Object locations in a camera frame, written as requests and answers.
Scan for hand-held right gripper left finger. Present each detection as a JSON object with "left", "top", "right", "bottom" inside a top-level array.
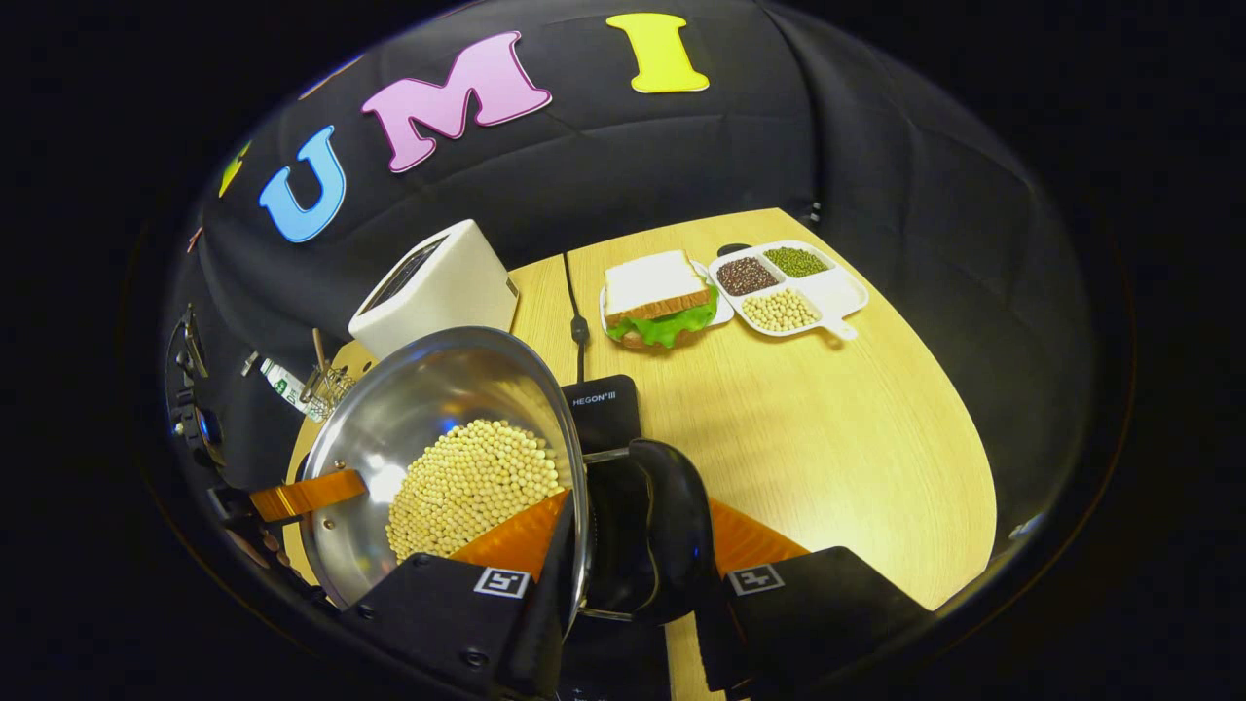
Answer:
[{"left": 341, "top": 489, "right": 577, "bottom": 698}]

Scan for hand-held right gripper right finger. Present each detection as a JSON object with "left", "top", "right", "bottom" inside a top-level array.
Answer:
[{"left": 696, "top": 498, "right": 935, "bottom": 695}]

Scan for stainless steel pot black handle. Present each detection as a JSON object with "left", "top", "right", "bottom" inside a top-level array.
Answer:
[{"left": 297, "top": 326, "right": 717, "bottom": 625}]

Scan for black induction cooktop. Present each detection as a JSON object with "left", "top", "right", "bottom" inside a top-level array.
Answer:
[{"left": 560, "top": 374, "right": 643, "bottom": 455}]

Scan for white drink bottle green label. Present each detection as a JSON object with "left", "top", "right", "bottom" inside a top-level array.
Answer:
[{"left": 258, "top": 358, "right": 313, "bottom": 416}]

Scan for pile of soybeans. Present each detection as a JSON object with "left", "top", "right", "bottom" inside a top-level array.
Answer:
[{"left": 385, "top": 419, "right": 567, "bottom": 567}]

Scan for white toaster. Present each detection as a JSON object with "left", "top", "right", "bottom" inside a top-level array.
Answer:
[{"left": 348, "top": 219, "right": 520, "bottom": 361}]

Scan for small white plate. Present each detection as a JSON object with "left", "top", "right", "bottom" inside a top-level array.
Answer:
[{"left": 598, "top": 260, "right": 737, "bottom": 351}]

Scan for white divided dish of beans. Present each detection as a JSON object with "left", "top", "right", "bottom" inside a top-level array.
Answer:
[{"left": 708, "top": 240, "right": 870, "bottom": 343}]

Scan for wire utensil basket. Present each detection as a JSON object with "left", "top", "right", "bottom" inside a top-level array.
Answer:
[{"left": 300, "top": 364, "right": 357, "bottom": 422}]

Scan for black power cable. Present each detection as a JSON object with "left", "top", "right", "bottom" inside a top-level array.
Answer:
[{"left": 562, "top": 251, "right": 592, "bottom": 386}]

